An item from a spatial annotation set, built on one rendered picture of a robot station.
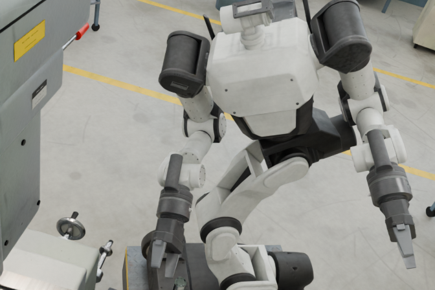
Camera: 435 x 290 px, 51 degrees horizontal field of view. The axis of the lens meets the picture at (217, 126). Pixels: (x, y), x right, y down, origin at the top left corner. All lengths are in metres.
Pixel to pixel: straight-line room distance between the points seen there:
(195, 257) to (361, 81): 1.11
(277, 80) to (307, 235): 2.11
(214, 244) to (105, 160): 1.78
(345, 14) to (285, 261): 1.07
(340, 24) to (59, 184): 2.24
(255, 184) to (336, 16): 0.55
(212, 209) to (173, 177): 0.37
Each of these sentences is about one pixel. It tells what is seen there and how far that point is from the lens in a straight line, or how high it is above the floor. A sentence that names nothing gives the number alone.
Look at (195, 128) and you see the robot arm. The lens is 1.43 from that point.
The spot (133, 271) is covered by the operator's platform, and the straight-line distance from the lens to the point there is 2.15.
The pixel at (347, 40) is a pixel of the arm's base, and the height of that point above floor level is 1.77.
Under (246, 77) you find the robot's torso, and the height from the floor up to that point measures 1.62.
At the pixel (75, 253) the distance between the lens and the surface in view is 1.71.
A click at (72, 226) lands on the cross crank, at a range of 1.88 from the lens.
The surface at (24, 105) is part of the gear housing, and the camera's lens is 0.79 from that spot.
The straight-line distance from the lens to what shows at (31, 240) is 1.75.
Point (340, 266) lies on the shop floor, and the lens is 3.08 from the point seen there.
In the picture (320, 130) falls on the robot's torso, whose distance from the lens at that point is 1.34.
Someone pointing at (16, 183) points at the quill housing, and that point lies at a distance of 0.93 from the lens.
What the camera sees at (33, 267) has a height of 0.90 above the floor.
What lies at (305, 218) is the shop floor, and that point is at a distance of 3.23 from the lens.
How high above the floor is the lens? 2.16
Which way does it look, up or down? 36 degrees down
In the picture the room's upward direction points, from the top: 17 degrees clockwise
